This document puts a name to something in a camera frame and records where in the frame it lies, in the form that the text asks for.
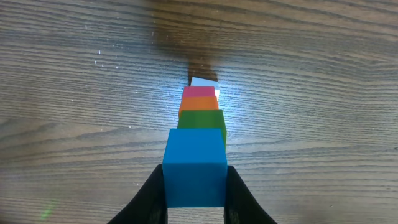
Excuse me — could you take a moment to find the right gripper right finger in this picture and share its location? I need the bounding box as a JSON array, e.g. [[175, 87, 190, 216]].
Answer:
[[223, 165, 278, 224]]

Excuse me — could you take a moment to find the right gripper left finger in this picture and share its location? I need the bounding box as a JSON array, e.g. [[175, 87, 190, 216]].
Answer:
[[107, 164, 169, 224]]

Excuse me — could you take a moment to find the blue cube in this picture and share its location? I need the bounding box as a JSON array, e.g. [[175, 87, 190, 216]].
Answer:
[[162, 128, 228, 208]]

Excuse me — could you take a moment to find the green cube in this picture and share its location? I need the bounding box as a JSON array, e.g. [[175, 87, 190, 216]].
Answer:
[[177, 109, 228, 150]]

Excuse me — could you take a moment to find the orange cube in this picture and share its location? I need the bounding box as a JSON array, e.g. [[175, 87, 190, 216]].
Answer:
[[178, 95, 220, 118]]

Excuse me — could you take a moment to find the pink cube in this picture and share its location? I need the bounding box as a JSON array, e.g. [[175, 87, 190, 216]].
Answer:
[[181, 85, 216, 99]]

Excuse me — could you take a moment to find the white cube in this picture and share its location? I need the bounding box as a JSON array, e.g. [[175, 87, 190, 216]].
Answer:
[[189, 77, 221, 101]]

